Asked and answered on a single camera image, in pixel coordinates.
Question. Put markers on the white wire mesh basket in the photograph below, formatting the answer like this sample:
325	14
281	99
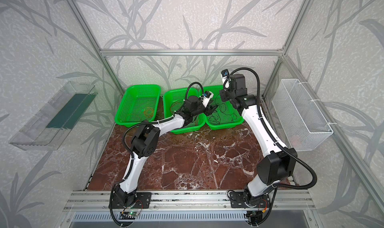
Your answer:
301	119

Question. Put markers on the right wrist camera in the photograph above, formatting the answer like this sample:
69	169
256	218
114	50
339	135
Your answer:
225	79

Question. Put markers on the left green plastic basket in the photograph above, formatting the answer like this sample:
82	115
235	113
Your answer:
139	103

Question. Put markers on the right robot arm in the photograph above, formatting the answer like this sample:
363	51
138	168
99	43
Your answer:
278	161

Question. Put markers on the aluminium frame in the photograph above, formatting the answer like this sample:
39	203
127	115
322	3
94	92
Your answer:
361	169

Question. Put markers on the right green plastic basket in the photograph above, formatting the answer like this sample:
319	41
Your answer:
225	115

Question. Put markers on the clear acrylic wall shelf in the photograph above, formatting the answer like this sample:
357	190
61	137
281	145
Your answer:
48	129

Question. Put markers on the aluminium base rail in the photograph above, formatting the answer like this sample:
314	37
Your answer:
192	200

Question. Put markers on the green plastic basket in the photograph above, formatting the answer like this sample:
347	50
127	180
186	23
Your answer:
172	101
225	115
139	103

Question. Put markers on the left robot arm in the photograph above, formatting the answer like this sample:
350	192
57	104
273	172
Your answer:
141	141

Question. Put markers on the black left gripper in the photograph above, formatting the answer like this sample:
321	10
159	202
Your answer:
208	108

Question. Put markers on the middle green plastic basket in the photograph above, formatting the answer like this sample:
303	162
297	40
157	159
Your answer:
172	101

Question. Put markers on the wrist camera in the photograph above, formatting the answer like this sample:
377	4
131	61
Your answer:
225	79
206	98

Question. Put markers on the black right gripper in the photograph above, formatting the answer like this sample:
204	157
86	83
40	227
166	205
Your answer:
226	94

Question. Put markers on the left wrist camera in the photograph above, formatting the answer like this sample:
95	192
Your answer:
206	98

